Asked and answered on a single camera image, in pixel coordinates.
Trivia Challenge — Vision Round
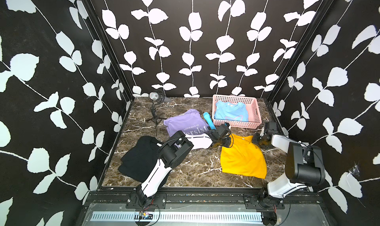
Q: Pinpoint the yellow t-shirt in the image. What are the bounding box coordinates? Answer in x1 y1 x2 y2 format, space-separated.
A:
220 134 267 179

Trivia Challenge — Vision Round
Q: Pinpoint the light blue butterfly t-shirt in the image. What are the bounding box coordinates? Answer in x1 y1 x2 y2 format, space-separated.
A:
214 101 249 122

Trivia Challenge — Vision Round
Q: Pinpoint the purple Persist t-shirt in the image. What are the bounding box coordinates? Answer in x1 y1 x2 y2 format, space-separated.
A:
163 109 209 137

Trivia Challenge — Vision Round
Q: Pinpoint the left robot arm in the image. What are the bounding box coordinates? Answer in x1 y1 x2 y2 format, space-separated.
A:
136 123 232 207

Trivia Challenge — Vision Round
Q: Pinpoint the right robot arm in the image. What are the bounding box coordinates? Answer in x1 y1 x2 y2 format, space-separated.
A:
252 122 326 206

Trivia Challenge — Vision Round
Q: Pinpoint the pink plastic basket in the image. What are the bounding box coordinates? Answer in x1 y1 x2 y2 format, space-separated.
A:
212 94 262 129

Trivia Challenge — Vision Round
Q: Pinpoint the blue toy microphone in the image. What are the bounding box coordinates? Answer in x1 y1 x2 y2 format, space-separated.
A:
203 112 216 130

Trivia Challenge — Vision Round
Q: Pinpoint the black t-shirt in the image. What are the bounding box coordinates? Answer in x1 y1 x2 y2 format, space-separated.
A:
118 136 162 182

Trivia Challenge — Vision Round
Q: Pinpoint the small circuit board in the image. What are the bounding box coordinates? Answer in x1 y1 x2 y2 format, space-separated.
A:
138 212 153 221

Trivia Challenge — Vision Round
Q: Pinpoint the white perforated strip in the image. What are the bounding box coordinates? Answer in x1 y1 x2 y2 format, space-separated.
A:
90 211 263 224

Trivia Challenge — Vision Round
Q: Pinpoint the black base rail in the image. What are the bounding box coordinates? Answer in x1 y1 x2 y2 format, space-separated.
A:
84 187 324 211

